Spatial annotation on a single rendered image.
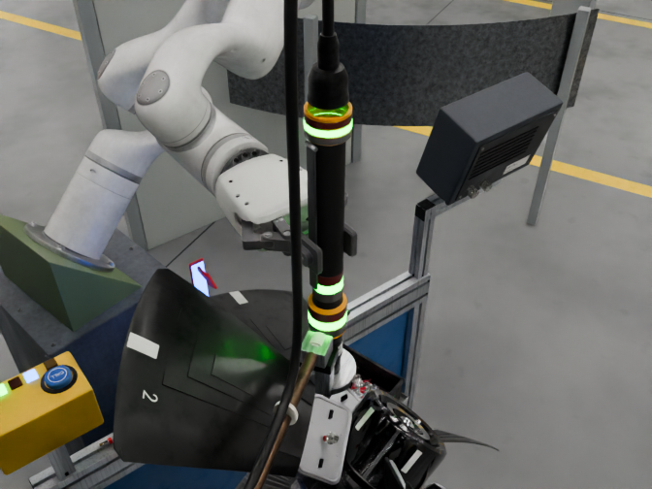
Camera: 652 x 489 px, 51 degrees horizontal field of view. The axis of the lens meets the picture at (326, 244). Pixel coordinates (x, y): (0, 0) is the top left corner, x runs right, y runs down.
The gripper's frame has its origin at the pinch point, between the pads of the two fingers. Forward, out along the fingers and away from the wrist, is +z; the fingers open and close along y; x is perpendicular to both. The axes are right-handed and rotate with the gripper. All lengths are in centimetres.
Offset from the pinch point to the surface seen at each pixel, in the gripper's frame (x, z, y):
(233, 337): -10.0, -3.2, 10.3
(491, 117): -23, -32, -65
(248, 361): -11.6, -0.5, 10.1
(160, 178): -112, -180, -52
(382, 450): -22.3, 11.5, 0.9
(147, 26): -50, -179, -58
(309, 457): -21.2, 7.8, 8.3
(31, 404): -39, -34, 30
